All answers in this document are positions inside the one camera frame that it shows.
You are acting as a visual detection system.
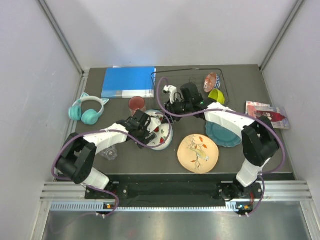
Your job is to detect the aluminium front rail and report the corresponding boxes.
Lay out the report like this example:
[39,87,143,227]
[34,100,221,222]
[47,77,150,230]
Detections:
[40,180,312,214]

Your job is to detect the clear plastic cup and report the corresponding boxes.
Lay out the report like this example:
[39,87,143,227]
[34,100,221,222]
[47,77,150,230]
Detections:
[99,145,118,161]

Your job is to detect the red translucent mug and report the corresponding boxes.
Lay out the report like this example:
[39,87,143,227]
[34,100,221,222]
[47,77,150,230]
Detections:
[128,96,146,117]

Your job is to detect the teal embossed plate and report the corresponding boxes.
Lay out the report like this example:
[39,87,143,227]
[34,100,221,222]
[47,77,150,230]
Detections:
[205,121,242,148]

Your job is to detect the red illustrated book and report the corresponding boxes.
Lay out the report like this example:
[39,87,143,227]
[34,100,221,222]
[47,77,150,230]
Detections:
[245,101,290,129]

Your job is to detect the blue folder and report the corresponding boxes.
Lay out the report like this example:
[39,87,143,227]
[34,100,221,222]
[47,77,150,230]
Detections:
[101,66,156,99]

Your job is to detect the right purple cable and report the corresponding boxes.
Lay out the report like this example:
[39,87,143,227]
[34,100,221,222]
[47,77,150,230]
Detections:
[155,76,287,218]

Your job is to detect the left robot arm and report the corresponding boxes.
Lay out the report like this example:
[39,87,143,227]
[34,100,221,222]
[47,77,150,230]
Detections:
[53,110,164,199]

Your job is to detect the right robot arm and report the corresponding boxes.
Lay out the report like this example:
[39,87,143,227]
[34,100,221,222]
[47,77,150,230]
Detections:
[163,82,281,198]

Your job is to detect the teal cat-ear headphones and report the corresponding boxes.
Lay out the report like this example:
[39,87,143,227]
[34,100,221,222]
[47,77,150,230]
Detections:
[68,92,110,126]

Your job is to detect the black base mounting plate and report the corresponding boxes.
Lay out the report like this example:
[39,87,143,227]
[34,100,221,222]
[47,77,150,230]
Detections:
[84,181,263,201]

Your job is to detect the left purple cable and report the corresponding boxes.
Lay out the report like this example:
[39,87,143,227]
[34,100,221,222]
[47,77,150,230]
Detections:
[51,124,156,218]

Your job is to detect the peach bird plate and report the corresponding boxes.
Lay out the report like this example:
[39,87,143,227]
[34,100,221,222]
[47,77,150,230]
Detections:
[177,134,220,174]

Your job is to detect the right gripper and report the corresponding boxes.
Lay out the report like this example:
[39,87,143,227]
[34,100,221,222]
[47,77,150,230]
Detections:
[161,99,192,126]

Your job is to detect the lime green bowl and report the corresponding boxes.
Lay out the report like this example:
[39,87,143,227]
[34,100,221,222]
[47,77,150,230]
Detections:
[208,88,226,105]

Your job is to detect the grey wire dish rack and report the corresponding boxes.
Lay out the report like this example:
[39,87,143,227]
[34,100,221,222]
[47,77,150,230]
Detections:
[148,65,230,110]

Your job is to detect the white watermelon plate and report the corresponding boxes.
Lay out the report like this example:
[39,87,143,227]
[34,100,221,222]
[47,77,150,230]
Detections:
[145,110,173,151]

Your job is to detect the orange blue patterned bowl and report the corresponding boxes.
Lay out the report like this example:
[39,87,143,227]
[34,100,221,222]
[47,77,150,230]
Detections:
[203,72,221,93]

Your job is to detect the purple cable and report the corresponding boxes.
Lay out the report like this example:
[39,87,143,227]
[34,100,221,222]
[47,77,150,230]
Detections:
[155,76,287,218]
[51,124,156,218]

